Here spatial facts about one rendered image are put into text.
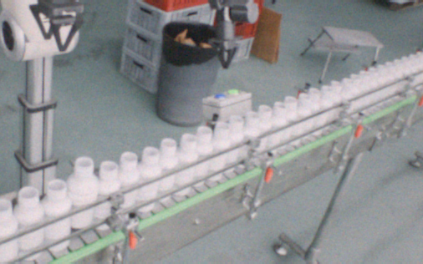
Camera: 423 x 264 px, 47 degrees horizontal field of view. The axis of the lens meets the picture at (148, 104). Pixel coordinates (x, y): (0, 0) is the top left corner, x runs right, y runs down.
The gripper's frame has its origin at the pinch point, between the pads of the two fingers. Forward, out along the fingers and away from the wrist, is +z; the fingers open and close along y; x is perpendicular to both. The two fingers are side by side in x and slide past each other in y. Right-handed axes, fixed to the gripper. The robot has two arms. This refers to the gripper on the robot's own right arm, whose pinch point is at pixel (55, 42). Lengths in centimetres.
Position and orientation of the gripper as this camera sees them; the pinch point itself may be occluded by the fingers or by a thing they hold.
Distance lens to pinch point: 99.7
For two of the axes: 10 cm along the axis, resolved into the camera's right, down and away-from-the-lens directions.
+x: 7.8, -2.3, 5.8
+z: -1.3, 8.5, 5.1
